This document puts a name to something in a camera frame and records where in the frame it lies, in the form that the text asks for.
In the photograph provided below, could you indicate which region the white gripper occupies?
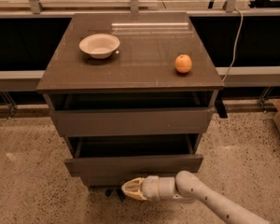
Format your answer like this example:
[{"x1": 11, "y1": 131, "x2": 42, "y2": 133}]
[{"x1": 122, "y1": 175, "x2": 176, "y2": 201}]

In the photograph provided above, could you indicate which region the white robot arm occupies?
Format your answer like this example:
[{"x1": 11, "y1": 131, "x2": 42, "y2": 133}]
[{"x1": 121, "y1": 171, "x2": 271, "y2": 224}]

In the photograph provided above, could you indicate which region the grey bottom drawer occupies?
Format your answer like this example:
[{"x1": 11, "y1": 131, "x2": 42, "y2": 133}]
[{"x1": 81, "y1": 173, "x2": 176, "y2": 188}]

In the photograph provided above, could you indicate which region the grey top drawer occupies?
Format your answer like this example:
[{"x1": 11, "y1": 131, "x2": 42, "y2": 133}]
[{"x1": 50, "y1": 108, "x2": 214, "y2": 137}]

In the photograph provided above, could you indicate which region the grey drawer cabinet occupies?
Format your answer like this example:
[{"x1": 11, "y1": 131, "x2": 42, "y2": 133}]
[{"x1": 35, "y1": 11, "x2": 229, "y2": 198}]

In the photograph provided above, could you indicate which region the orange fruit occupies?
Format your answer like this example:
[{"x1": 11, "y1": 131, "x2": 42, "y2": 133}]
[{"x1": 175, "y1": 54, "x2": 192, "y2": 74}]

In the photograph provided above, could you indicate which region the white bowl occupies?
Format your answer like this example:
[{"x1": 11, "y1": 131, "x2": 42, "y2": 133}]
[{"x1": 79, "y1": 34, "x2": 120, "y2": 59}]

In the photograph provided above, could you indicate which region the metal railing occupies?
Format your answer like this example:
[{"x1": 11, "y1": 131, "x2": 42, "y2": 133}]
[{"x1": 0, "y1": 0, "x2": 280, "y2": 92}]

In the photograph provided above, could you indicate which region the white cable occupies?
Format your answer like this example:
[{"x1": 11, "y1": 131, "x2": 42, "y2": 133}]
[{"x1": 221, "y1": 7, "x2": 245, "y2": 83}]

